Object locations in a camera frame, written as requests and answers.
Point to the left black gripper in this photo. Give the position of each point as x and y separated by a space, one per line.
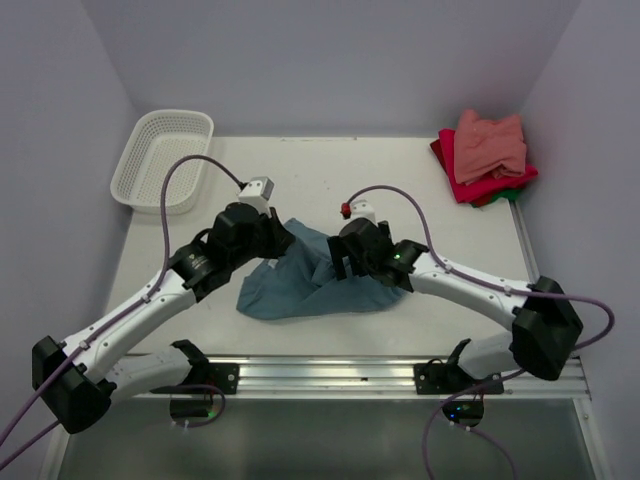
281 238

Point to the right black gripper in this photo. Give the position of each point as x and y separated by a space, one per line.
336 246

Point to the blue-grey t shirt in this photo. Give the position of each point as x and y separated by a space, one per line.
303 283

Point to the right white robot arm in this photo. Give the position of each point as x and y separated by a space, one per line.
540 327

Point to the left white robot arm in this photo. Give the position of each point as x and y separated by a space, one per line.
80 377

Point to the folded red shirt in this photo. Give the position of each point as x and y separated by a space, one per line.
478 193

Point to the white plastic basket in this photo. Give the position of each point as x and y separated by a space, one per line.
158 140

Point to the folded green shirt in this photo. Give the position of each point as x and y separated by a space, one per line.
510 195

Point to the folded salmon pink shirt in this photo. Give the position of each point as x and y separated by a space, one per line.
488 147

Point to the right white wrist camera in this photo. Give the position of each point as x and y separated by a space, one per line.
356 210

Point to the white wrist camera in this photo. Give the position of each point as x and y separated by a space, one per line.
257 193
356 210

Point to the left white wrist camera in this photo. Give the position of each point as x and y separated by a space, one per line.
257 193

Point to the aluminium rail frame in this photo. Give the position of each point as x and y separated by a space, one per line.
299 413

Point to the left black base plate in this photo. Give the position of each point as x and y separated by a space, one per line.
223 376

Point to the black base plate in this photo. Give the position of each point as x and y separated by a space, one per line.
430 380
223 376

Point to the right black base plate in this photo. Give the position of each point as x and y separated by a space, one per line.
430 380

